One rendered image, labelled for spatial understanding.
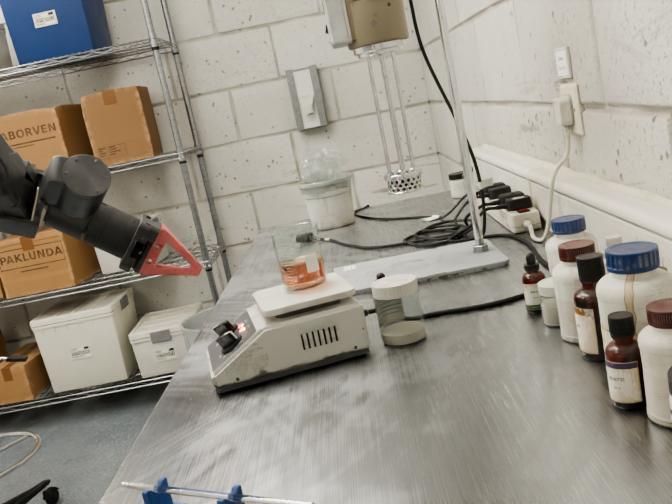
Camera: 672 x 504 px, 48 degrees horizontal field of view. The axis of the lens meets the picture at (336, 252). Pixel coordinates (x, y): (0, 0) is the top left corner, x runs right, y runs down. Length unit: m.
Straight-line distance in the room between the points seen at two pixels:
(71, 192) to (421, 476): 0.51
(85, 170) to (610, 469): 0.65
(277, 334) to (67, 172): 0.31
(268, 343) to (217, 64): 2.53
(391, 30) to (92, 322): 2.21
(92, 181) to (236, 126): 2.45
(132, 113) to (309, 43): 0.81
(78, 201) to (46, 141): 2.25
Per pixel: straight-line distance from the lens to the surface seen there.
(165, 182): 3.43
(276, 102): 3.34
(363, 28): 1.27
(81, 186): 0.93
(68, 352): 3.28
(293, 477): 0.71
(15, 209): 0.97
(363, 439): 0.75
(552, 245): 0.99
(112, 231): 0.99
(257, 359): 0.93
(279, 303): 0.94
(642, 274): 0.75
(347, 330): 0.94
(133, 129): 3.08
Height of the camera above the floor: 1.07
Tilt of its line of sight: 11 degrees down
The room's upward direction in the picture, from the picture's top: 12 degrees counter-clockwise
